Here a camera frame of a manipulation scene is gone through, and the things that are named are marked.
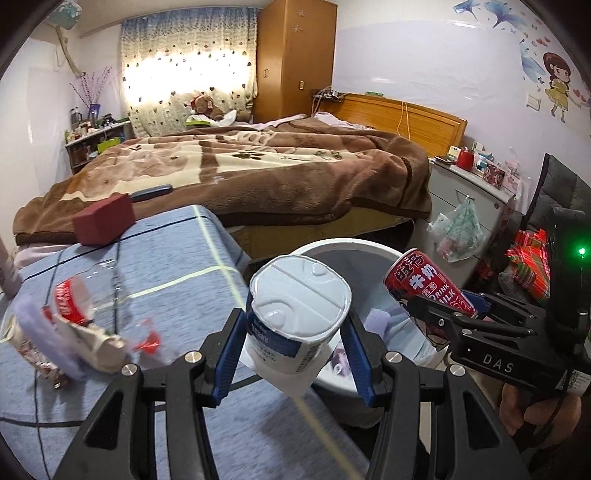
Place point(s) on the white yogurt cup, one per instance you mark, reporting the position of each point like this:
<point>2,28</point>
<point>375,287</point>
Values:
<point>295,304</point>

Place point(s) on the green storage box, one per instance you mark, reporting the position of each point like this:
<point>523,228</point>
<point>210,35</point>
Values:
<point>109,145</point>

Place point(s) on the grey nightstand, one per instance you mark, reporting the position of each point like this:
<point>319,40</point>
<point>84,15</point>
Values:
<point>461,184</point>

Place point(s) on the red milk can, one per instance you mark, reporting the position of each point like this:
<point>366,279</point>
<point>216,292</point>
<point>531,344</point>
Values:
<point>415,281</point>

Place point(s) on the blue flower wall sticker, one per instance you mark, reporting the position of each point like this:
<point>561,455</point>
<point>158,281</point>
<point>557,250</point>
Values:
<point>498,11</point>

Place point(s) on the dark remote control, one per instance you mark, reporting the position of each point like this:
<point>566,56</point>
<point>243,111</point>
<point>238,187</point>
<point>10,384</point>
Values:
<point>152,191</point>

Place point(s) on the vase of purple branches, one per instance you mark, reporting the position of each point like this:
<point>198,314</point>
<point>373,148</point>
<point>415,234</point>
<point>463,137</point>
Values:
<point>94,87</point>

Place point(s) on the black chair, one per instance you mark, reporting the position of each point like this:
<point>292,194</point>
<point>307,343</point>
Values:
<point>563,184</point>

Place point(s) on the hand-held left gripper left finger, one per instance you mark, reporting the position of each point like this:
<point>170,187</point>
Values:
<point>226,350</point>

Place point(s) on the white trash bin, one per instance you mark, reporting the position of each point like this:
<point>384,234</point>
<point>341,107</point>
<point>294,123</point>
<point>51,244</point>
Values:
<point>332,244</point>

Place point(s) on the wooden wardrobe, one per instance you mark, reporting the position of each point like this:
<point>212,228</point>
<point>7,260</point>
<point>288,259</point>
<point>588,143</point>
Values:
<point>295,60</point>

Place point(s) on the cluttered wooden shelf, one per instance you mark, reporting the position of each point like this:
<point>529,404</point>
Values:
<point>83,152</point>

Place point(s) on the brown patterned snack wrapper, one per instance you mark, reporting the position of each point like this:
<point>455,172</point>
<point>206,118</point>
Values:
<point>23,348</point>

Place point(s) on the wrapped air conditioner pipe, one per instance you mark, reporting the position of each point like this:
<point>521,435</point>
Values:
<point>69,50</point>

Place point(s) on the green flat box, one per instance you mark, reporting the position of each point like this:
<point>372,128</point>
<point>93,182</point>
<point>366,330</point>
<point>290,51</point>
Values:
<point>198,121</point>

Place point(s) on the cartoon girl wall sticker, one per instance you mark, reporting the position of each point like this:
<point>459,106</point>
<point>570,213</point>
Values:
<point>558,83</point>

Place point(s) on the bed with brown blanket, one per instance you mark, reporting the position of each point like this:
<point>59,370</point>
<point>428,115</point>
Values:
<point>300,184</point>

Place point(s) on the heart print curtain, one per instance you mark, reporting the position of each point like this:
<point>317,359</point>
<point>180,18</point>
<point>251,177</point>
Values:
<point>184,46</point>

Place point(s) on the pink gift bag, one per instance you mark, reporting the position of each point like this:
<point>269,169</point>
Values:
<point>512,177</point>

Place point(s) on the clear plastic bottle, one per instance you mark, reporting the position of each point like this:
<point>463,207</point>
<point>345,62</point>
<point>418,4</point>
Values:
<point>69,300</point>

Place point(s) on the red jar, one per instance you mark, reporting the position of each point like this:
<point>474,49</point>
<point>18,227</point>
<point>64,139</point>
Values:
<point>465,160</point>

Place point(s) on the red green plaid cloth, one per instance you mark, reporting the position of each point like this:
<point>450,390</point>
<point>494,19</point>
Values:
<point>531,267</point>

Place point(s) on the wall switch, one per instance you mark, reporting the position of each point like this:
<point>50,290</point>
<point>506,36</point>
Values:
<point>534,102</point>

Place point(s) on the wall air conditioner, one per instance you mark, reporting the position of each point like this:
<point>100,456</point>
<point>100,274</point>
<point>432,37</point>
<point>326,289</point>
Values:
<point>64,14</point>

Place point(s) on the person's right hand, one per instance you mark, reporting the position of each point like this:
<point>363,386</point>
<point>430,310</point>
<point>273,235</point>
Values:
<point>545,417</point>

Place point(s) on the dark red box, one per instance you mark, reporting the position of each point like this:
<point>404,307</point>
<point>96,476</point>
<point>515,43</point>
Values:
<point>104,219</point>

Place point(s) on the brown teddy bear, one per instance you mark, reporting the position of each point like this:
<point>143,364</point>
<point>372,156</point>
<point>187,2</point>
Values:
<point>205,105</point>

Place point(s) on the patterned small box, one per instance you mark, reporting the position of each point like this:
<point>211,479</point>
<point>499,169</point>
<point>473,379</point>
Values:
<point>496,175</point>

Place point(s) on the hanging plastic bag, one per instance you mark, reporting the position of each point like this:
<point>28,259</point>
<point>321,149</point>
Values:
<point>457,230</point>

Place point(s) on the bed base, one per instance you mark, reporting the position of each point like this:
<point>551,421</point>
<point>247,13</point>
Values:
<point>323,233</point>

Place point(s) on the wooden headboard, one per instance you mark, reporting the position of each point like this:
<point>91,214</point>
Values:
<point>434,124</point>

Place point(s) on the power strip with chargers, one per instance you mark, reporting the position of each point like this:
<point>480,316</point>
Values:
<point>328,94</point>

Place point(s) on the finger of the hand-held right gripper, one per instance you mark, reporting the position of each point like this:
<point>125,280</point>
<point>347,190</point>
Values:
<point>434,314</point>
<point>482,304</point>

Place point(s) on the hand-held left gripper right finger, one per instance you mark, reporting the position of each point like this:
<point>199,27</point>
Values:
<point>360,360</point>

